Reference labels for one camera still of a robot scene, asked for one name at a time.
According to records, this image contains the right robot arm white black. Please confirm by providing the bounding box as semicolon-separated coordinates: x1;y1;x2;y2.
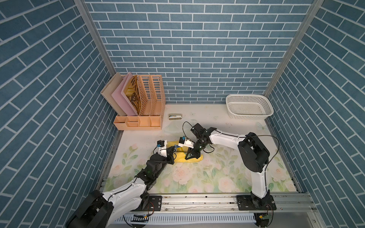
179;123;271;210

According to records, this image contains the white plastic mesh basket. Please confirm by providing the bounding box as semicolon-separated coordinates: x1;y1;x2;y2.
226;94;274;120

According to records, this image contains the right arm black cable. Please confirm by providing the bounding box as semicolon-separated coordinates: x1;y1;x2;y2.
182;121;280;194

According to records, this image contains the pink folder board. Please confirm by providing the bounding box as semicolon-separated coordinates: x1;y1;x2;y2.
112;72;138;116

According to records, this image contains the peach desk file organizer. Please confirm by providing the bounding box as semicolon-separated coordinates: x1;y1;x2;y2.
114;75;166;131

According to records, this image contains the floral table mat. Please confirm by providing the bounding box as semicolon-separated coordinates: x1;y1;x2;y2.
105;104;296;194

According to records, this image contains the yellow brown patterned book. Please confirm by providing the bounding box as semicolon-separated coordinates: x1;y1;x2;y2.
122;75;142;116

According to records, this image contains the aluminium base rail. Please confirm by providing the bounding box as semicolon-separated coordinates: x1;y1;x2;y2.
148;192;316;213

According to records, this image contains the grey white stapler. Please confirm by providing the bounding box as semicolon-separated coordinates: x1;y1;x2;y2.
168;114;182;120

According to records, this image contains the green circuit board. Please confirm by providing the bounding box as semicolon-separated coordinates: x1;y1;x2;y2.
259;214;272;220
131;214;149;223

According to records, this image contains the left green circuit board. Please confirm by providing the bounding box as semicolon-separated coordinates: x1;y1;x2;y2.
131;214;149;223

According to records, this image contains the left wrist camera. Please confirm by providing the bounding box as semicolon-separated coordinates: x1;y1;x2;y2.
157;140;167;157

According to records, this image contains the right green circuit board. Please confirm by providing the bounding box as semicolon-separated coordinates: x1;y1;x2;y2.
259;214;272;220

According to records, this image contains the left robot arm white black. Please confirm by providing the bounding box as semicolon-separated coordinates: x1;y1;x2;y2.
65;146;176;228

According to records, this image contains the beige folder board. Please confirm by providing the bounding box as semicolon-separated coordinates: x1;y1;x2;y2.
101;72;126;116

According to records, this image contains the yellow car print pillowcase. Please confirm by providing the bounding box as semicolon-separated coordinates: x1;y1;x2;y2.
167;141;203;163

